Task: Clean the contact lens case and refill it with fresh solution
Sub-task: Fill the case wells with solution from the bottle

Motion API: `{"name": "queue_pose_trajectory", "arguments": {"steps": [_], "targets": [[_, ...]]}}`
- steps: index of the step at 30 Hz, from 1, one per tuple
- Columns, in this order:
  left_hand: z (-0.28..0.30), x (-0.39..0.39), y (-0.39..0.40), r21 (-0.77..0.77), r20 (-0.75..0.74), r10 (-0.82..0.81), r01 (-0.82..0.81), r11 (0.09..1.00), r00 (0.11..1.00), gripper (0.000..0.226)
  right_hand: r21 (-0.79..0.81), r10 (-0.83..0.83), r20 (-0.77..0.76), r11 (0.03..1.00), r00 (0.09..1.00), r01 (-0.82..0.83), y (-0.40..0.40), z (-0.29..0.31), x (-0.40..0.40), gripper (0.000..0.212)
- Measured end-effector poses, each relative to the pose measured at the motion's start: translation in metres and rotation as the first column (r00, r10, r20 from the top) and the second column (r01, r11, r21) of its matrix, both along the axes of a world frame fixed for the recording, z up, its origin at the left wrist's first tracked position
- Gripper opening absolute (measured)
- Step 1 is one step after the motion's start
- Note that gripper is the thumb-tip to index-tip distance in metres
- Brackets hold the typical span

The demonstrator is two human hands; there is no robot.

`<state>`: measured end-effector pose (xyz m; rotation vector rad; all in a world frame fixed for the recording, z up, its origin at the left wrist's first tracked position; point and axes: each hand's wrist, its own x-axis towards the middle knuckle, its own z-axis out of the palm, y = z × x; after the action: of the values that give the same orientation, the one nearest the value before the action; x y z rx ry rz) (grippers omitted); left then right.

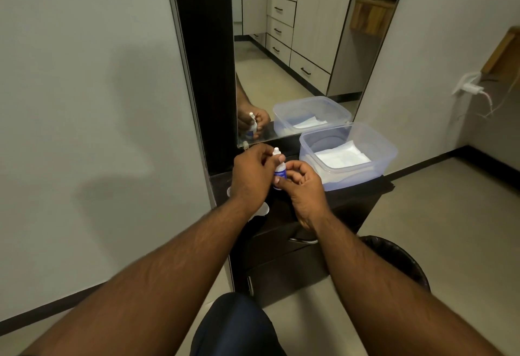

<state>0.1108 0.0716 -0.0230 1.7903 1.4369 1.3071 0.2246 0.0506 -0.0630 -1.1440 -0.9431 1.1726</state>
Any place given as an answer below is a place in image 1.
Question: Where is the person's right hand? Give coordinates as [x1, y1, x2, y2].
[274, 160, 332, 234]

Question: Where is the person's left hand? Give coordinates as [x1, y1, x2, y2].
[229, 143, 286, 217]

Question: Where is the white dropper bottle blue label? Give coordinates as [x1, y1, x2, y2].
[272, 147, 288, 191]

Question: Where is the person's right forearm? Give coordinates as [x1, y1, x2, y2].
[310, 215, 504, 356]

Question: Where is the person's left forearm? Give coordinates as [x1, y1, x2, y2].
[18, 199, 254, 356]

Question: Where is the white folded cloth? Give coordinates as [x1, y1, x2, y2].
[314, 140, 372, 184]

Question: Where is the dark wooden dresser cabinet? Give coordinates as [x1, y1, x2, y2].
[209, 140, 395, 309]

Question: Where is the clear plastic container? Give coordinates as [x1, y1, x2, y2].
[299, 122, 399, 192]

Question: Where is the black trash bin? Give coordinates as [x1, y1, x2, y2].
[359, 235, 431, 294]

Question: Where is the person's leg in dark trousers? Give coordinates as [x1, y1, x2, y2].
[190, 292, 287, 356]

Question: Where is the dark wooden mirror frame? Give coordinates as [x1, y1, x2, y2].
[162, 0, 416, 177]

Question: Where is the wall mirror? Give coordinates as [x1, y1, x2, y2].
[229, 0, 413, 148]

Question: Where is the white wall charger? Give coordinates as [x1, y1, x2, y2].
[452, 72, 485, 96]

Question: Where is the white charger cable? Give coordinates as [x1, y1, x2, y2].
[479, 77, 520, 120]

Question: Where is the wooden wall shelf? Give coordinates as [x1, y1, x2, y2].
[480, 26, 520, 84]

